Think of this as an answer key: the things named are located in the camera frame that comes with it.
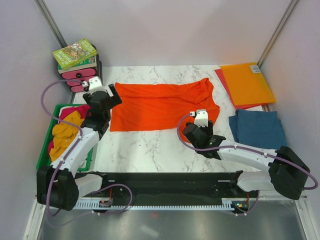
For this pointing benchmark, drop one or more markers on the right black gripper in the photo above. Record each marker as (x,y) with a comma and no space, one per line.
(209,129)

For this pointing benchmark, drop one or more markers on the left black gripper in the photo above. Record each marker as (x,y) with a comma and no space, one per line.
(116,98)

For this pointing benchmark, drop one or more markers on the orange t shirt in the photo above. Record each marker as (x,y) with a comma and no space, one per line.
(155,107)

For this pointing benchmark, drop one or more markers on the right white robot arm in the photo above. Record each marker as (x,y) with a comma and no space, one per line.
(279,170)

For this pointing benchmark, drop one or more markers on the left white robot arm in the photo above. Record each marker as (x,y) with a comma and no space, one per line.
(56,184)

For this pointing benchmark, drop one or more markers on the magenta t shirt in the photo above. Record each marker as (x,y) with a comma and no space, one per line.
(72,110)

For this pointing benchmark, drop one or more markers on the black pink drawer unit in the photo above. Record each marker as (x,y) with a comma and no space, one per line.
(83,75)

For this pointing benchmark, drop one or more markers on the dark green book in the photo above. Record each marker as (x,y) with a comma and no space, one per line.
(88,63)

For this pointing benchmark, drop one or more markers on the light green book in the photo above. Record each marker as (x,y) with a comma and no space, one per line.
(75,53)

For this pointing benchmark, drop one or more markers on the folded blue t shirt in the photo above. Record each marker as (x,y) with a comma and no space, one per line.
(260,129)

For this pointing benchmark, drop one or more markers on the yellow t shirt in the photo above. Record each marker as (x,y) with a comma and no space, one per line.
(65,135)

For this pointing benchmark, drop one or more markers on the red plastic folder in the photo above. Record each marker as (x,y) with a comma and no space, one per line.
(222,79)

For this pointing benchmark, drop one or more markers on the orange plastic folder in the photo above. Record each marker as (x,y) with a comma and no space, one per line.
(247,85)

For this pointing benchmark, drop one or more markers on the green plastic bin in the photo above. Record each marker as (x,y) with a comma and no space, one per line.
(44,157)

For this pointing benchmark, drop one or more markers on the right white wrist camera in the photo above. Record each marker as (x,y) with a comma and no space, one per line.
(201,118)

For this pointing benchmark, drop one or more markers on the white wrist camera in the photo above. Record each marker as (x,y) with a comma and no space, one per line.
(94,84)
(201,118)

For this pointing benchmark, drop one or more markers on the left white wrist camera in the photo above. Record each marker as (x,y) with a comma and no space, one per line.
(94,84)

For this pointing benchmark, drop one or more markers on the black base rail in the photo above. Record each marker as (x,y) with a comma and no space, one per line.
(170,189)

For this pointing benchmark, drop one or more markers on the white slotted cable duct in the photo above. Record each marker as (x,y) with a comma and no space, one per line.
(88,203)

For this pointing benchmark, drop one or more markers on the left aluminium corner post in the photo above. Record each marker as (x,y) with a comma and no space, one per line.
(42,6)

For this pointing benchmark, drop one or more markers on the aluminium corner post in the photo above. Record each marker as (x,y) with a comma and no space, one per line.
(42,6)
(278,30)

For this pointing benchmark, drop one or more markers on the right aluminium corner post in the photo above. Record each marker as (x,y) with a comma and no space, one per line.
(278,30)

